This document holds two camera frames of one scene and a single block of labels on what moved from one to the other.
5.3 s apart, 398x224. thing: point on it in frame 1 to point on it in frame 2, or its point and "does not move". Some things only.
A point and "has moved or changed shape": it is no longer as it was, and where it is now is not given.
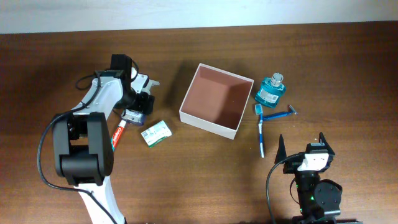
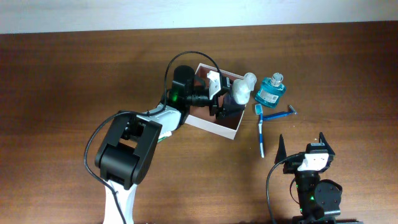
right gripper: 291,164 does not move
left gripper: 142,105 to 223,111
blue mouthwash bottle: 271,90 does not move
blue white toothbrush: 259,110 does not move
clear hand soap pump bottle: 134,117 has moved or changed shape
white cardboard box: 216,100 does not move
